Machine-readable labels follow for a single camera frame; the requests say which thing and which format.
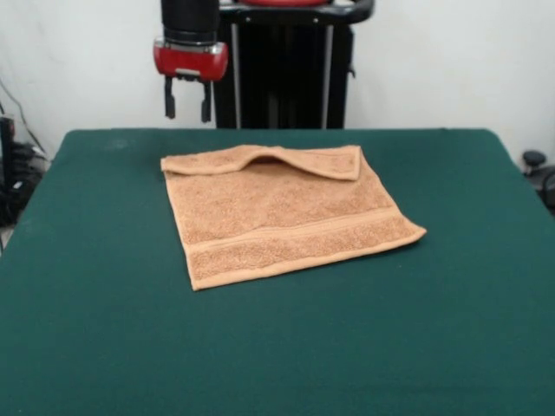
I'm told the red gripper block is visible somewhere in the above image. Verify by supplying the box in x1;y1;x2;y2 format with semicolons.
152;36;230;124

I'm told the tan terry towel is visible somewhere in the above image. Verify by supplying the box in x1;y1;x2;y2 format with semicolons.
160;144;428;293

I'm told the black electronics box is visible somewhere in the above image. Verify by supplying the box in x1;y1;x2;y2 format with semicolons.
0;114;18;187

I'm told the dark green table cloth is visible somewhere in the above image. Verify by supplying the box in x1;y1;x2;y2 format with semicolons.
0;127;555;416

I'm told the black office chair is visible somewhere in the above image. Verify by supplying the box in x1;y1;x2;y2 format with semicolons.
521;149;555;216

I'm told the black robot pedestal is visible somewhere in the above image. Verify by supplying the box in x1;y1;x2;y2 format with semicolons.
214;0;375;130

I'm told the grey cable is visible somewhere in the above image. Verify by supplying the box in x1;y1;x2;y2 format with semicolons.
0;80;49;158

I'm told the black cable bundle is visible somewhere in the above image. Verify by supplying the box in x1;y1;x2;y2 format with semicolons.
10;141;49;177

